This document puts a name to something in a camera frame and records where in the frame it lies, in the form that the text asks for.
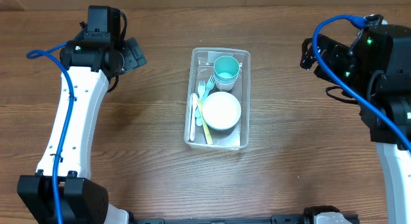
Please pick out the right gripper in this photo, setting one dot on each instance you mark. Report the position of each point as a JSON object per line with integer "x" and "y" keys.
{"x": 336, "y": 51}

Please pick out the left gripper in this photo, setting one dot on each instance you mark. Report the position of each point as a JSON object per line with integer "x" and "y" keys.
{"x": 130, "y": 54}

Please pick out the white spoon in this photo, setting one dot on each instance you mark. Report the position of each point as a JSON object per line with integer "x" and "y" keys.
{"x": 194, "y": 98}

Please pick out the pale blue fork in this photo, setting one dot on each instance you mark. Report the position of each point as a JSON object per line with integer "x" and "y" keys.
{"x": 209, "y": 87}
{"x": 201, "y": 90}

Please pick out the pink cup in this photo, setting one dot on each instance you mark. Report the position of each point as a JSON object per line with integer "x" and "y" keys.
{"x": 224, "y": 87}

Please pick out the green cup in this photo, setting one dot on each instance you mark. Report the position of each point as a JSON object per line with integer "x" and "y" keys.
{"x": 226, "y": 68}

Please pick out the light blue bowl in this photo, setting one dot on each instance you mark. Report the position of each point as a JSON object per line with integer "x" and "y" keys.
{"x": 222, "y": 128}

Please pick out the blue cup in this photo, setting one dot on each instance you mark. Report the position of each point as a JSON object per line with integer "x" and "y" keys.
{"x": 225, "y": 81}

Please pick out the white bowl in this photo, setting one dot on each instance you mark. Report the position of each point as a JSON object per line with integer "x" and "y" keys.
{"x": 221, "y": 109}

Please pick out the yellow fork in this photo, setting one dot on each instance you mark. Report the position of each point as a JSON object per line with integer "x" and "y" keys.
{"x": 207, "y": 133}

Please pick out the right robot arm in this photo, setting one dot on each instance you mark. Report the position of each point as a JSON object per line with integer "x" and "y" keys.
{"x": 377, "y": 67}

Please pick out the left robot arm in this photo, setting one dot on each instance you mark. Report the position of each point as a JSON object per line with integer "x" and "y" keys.
{"x": 61, "y": 190}

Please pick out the clear plastic container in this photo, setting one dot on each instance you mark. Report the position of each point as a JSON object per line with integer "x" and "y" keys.
{"x": 202, "y": 67}

